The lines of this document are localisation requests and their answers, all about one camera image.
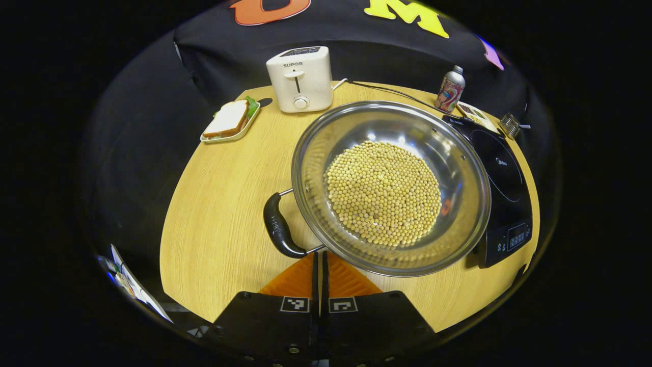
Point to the pile of yellow soybeans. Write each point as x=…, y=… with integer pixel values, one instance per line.
x=382, y=193

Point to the silver drink bottle colourful label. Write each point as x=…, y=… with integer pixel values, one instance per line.
x=451, y=92

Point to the white rectangular sandwich plate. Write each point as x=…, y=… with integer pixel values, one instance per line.
x=224, y=140

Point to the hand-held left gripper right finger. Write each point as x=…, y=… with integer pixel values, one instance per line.
x=367, y=331

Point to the printed paper sheets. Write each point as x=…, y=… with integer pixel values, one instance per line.
x=133, y=285

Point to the white toaster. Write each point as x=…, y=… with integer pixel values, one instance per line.
x=300, y=76

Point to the white divided dish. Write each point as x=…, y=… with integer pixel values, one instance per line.
x=476, y=116

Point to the sandwich with lettuce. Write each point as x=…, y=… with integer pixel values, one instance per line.
x=226, y=118

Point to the black induction cooktop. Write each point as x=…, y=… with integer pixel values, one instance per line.
x=509, y=178

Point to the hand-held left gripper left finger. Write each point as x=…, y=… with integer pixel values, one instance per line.
x=275, y=331

